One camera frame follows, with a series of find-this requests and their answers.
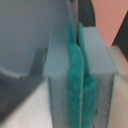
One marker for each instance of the large grey pot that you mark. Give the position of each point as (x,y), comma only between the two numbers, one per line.
(25,26)

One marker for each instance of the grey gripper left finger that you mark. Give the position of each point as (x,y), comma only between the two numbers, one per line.
(64,69)

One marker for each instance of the pink toy stove top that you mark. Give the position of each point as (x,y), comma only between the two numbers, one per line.
(112,22)

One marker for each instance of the black stove burner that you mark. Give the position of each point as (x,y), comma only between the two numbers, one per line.
(86,14)

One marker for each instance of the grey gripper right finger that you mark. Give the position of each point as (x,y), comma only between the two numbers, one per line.
(99,71)

